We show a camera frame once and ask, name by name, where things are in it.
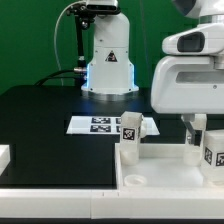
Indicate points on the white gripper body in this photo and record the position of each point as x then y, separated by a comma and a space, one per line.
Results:
187, 85

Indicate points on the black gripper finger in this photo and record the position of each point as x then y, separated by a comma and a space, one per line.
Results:
193, 136

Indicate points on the white square tabletop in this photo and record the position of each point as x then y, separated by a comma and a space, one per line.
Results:
161, 166

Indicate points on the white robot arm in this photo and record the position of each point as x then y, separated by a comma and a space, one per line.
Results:
110, 74

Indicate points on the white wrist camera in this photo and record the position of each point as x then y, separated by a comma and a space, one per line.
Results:
205, 39

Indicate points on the white obstacle fence rail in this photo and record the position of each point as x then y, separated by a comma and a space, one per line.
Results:
121, 203

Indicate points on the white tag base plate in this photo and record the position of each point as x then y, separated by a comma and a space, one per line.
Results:
94, 125

